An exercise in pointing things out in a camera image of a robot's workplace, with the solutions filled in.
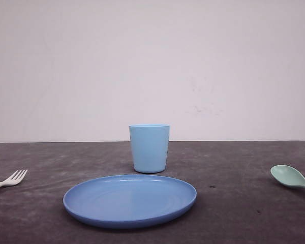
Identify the white plastic fork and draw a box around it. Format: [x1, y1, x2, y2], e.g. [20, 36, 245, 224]
[0, 170, 28, 188]

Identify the mint green plastic spoon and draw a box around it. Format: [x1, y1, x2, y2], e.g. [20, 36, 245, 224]
[270, 165, 305, 189]

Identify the light blue plastic cup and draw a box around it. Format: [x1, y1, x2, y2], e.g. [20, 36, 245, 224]
[129, 124, 170, 173]

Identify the blue round plastic plate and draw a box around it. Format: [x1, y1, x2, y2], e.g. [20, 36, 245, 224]
[63, 174, 197, 229]

